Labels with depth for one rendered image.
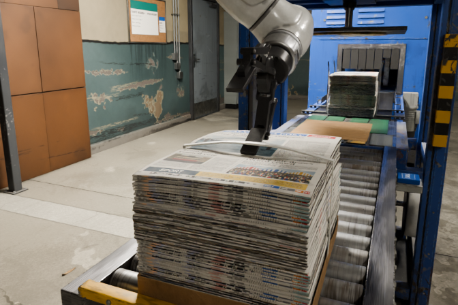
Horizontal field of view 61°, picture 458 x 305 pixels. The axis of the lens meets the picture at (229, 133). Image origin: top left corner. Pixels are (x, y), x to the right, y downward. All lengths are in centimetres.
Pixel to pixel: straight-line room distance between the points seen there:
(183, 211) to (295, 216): 17
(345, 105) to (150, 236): 205
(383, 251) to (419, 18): 337
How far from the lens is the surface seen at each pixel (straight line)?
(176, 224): 61
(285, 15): 88
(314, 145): 77
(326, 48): 416
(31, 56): 408
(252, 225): 56
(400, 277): 227
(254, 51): 67
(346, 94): 255
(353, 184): 131
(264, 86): 75
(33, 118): 410
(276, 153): 72
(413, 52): 411
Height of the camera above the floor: 122
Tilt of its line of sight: 12 degrees down
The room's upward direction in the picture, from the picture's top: straight up
